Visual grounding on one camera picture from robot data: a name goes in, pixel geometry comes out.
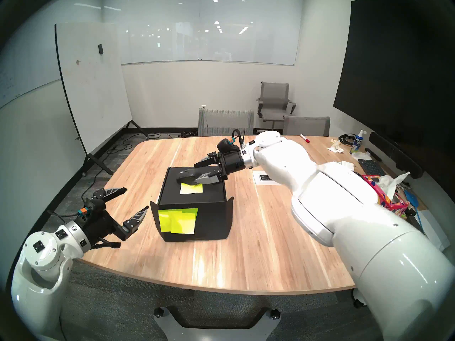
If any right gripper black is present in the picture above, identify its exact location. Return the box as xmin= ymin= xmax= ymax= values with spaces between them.
xmin=192 ymin=151 xmax=246 ymax=185

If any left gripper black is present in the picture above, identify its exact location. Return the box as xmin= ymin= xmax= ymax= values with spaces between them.
xmin=76 ymin=187 xmax=150 ymax=250

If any black Logitech computer mouse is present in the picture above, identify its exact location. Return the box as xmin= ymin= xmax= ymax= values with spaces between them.
xmin=177 ymin=168 xmax=201 ymax=185

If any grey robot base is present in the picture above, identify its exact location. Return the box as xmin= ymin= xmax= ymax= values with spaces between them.
xmin=154 ymin=307 xmax=281 ymax=341

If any black cardboard box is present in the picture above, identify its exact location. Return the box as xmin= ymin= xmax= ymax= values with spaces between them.
xmin=149 ymin=166 xmax=234 ymax=242

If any colourful Kleenex tissue box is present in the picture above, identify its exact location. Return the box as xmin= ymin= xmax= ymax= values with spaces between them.
xmin=362 ymin=174 xmax=408 ymax=220

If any pale yellow sticky note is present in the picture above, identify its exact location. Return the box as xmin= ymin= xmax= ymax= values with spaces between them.
xmin=180 ymin=182 xmax=204 ymax=195

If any grey ribbed mesh chair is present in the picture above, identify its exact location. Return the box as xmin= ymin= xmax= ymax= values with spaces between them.
xmin=198 ymin=108 xmax=255 ymax=137

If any neon yellow sticky note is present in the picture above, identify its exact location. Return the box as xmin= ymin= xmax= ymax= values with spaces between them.
xmin=171 ymin=208 xmax=198 ymax=235
xmin=158 ymin=209 xmax=182 ymax=233

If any silver table power outlet panel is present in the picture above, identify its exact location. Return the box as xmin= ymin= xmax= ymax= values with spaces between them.
xmin=252 ymin=170 xmax=281 ymax=185

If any grey office chair with armrests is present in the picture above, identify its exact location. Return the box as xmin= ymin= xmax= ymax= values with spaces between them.
xmin=257 ymin=82 xmax=296 ymax=135

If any grey plain mesh chair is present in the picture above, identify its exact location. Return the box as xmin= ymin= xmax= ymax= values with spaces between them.
xmin=283 ymin=115 xmax=331 ymax=137

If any mobile whiteboard on black stand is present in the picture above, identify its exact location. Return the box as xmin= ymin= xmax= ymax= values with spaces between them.
xmin=54 ymin=22 xmax=148 ymax=177

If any Expo cleaner spray bottle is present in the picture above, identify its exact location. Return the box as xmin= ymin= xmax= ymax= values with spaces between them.
xmin=350 ymin=130 xmax=367 ymax=155

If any black keyboard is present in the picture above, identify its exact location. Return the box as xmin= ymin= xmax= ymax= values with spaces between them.
xmin=358 ymin=159 xmax=386 ymax=177

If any white tissue sheet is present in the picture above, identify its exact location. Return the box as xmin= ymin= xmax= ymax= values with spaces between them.
xmin=379 ymin=172 xmax=410 ymax=200

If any black video bar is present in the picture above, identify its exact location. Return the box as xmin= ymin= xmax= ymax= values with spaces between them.
xmin=369 ymin=132 xmax=424 ymax=179

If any blue flat packet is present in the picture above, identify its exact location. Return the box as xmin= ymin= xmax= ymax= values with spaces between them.
xmin=402 ymin=189 xmax=420 ymax=207

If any white paper sheet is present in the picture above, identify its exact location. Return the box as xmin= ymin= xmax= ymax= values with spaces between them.
xmin=421 ymin=211 xmax=450 ymax=254

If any black floor cable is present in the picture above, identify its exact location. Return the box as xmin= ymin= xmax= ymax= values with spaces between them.
xmin=80 ymin=132 xmax=171 ymax=216

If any wide glass wall whiteboard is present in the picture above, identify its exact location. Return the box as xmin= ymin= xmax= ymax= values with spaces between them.
xmin=117 ymin=22 xmax=297 ymax=66

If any glass wall whiteboard with scribbles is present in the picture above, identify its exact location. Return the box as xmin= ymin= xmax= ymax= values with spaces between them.
xmin=0 ymin=10 xmax=103 ymax=110

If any large black wall television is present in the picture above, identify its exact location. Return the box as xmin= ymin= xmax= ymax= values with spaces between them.
xmin=333 ymin=0 xmax=455 ymax=159

